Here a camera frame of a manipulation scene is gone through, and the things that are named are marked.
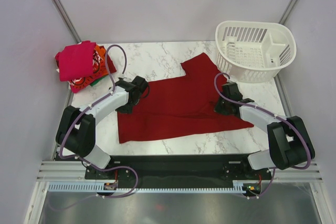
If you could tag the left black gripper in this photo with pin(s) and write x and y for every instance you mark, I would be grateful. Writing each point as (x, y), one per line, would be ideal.
(125, 110)

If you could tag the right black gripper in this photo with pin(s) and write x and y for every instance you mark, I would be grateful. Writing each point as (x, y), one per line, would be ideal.
(218, 108)

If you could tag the dark red t-shirt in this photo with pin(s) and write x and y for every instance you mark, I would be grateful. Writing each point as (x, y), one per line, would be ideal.
(179, 106)

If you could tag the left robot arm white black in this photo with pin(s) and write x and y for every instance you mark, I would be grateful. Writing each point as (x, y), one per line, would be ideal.
(77, 128)

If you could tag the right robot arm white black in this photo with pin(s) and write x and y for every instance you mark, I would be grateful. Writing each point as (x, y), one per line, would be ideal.
(289, 144)

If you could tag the white plastic laundry basket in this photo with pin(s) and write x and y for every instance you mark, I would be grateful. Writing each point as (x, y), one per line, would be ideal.
(253, 52)

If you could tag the orange red printed folded shirt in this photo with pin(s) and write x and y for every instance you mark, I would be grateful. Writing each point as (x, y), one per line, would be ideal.
(99, 70)

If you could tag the green folded shirt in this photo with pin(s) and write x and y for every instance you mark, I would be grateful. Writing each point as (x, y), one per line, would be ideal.
(97, 81)

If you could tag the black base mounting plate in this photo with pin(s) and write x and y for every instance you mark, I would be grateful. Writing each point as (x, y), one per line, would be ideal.
(213, 166)

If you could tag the white slotted cable duct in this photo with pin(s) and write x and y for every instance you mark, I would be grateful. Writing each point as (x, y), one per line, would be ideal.
(151, 185)

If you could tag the aluminium rail frame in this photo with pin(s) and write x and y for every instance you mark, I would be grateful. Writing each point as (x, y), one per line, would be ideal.
(61, 171)

